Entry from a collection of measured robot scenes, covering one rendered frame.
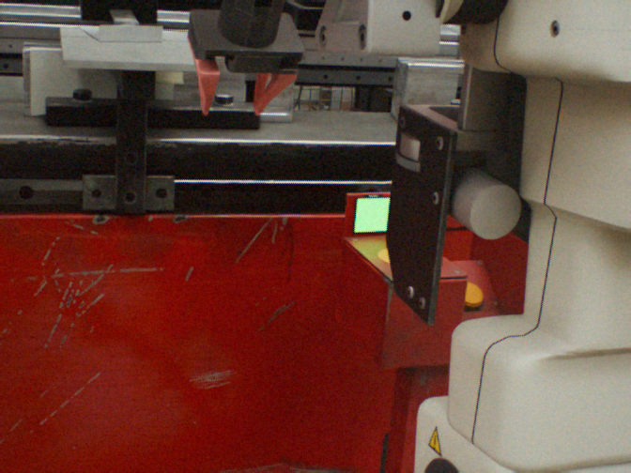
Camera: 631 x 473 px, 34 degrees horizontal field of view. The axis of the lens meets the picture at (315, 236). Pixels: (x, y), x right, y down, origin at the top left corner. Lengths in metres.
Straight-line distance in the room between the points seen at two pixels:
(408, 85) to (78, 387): 0.67
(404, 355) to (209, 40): 0.49
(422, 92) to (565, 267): 0.88
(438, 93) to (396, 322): 0.49
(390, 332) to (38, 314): 0.51
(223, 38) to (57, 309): 0.62
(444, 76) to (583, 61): 0.99
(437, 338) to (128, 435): 0.53
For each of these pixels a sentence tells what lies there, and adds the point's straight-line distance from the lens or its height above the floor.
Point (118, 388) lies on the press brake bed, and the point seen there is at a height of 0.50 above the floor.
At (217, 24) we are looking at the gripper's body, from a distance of 1.02.
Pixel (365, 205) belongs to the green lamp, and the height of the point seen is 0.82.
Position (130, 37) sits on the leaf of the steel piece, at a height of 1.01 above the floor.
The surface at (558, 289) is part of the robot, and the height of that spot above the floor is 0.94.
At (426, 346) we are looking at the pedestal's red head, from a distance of 1.29.
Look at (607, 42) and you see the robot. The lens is 0.65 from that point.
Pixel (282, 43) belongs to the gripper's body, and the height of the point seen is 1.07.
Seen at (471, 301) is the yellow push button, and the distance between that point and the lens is 1.37.
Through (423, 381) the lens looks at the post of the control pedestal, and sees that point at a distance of 1.38.
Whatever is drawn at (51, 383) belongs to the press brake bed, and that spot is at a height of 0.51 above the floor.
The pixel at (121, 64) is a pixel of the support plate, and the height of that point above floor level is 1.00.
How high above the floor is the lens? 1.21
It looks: 19 degrees down
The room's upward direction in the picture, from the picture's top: 5 degrees clockwise
